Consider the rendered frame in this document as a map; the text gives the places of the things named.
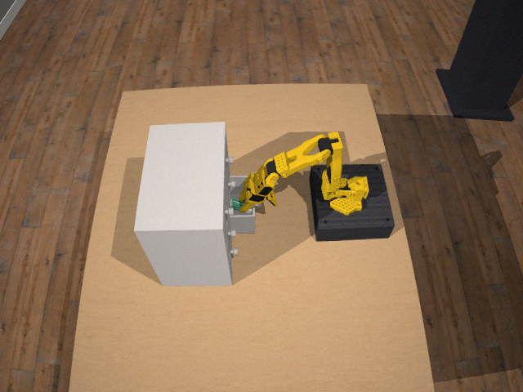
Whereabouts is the white chest of drawers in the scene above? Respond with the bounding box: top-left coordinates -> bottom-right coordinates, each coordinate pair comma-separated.
134,122 -> 232,287

